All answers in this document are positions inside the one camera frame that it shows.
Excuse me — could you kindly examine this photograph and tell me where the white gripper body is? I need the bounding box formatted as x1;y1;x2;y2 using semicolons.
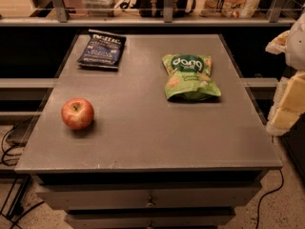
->
285;13;305;71

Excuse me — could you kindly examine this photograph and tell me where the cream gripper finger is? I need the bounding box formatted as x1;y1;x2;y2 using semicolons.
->
266;72;305;135
265;31;289;54

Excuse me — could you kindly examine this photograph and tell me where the green rice chip bag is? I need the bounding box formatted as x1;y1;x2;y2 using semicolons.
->
162;53;221;101

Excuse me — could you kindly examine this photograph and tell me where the large snack bag on shelf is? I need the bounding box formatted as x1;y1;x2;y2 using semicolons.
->
200;0;260;18

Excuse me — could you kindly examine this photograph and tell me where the blue kettle chip bag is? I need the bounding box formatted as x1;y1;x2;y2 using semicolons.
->
77;30;127;70

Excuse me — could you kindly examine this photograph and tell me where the black backpack on shelf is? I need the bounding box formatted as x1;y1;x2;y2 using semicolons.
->
134;0;196;17

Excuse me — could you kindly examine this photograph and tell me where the grey drawer cabinet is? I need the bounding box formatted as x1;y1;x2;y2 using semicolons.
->
16;34;282;229

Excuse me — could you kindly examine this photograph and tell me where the metal drawer knob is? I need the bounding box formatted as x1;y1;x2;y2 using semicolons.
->
146;198;155;208

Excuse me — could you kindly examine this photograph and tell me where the red apple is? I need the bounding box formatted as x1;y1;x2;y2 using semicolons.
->
61;98;94;130

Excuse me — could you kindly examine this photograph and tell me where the grey metal shelf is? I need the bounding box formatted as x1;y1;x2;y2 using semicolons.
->
0;0;304;28

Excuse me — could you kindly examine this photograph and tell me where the black floor cable right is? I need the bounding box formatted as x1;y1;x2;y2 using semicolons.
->
254;169;285;229

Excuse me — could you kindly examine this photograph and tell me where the black cables left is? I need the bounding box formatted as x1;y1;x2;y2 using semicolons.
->
0;116;46;229

